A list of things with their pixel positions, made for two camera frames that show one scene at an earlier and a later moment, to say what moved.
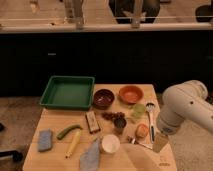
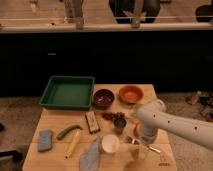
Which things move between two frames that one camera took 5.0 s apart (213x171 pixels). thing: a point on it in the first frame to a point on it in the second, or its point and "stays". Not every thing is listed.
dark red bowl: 103,99 stays
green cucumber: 60,135 stays
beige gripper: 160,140 to 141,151
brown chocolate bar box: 92,121 stays
